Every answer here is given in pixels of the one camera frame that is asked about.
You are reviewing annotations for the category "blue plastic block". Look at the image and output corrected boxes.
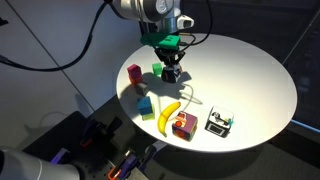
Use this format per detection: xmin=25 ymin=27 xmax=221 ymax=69
xmin=137 ymin=97 xmax=153 ymax=115

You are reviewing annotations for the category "small green cube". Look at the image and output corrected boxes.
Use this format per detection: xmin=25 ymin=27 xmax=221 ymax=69
xmin=152 ymin=63 xmax=162 ymax=76

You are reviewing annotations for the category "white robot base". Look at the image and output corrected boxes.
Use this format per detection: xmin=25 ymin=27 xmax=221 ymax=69
xmin=0 ymin=148 xmax=80 ymax=180

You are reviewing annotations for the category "grey plastic block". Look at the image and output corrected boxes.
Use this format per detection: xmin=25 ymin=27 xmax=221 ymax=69
xmin=135 ymin=82 xmax=149 ymax=96

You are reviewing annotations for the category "purple orange clamp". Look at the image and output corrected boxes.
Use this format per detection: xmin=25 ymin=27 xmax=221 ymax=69
xmin=107 ymin=150 xmax=138 ymax=180

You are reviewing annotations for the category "purple black clamp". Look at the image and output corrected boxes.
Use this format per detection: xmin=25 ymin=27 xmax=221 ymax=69
xmin=80 ymin=117 xmax=122 ymax=148

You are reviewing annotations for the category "white round table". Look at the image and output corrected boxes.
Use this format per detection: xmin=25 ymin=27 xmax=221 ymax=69
xmin=116 ymin=35 xmax=297 ymax=153

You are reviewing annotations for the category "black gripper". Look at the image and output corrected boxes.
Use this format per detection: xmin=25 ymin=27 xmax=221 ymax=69
xmin=154 ymin=48 xmax=185 ymax=68

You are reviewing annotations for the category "yellow banana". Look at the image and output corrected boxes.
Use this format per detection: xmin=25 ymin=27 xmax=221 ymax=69
xmin=157 ymin=102 xmax=181 ymax=137

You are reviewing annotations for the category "lime green block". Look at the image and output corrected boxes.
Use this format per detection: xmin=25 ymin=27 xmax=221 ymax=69
xmin=142 ymin=105 xmax=155 ymax=121

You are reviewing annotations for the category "blue white soft cube four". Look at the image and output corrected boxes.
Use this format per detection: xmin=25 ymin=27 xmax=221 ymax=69
xmin=205 ymin=106 xmax=234 ymax=138

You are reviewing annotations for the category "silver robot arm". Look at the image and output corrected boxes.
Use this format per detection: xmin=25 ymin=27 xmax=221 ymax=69
xmin=111 ymin=0 xmax=194 ymax=68

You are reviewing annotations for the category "white soft cube teal triangle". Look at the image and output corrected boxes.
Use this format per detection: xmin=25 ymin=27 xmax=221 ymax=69
xmin=161 ymin=65 xmax=182 ymax=83

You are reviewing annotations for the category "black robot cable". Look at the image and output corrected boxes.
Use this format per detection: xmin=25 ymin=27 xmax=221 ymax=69
xmin=0 ymin=0 xmax=114 ymax=73

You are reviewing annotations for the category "white thin cable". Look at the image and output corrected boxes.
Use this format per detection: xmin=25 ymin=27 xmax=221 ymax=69
xmin=178 ymin=83 xmax=204 ymax=113

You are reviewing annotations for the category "purple orange soft cube six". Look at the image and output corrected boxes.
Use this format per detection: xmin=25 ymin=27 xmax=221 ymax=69
xmin=172 ymin=111 xmax=198 ymax=142

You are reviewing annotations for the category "magenta orange stacked block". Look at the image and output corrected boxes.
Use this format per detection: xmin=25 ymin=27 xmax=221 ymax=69
xmin=127 ymin=64 xmax=142 ymax=85

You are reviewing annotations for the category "black perforated breadboard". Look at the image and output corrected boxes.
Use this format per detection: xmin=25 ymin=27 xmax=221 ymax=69
xmin=23 ymin=111 xmax=157 ymax=180

